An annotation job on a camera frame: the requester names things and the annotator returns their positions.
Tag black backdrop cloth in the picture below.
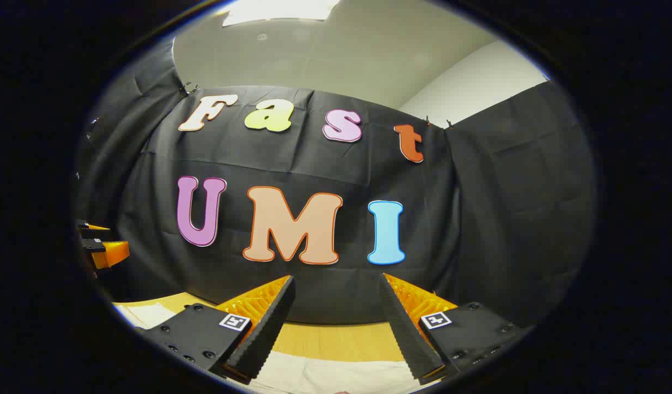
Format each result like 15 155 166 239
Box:
73 38 598 329

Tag cream white jeans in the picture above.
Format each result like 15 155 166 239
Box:
114 303 442 394

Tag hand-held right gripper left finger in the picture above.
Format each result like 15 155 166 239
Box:
134 275 297 385

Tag ceiling light panel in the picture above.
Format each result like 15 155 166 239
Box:
221 0 342 28

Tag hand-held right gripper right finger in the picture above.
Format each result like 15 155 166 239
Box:
379 273 535 386

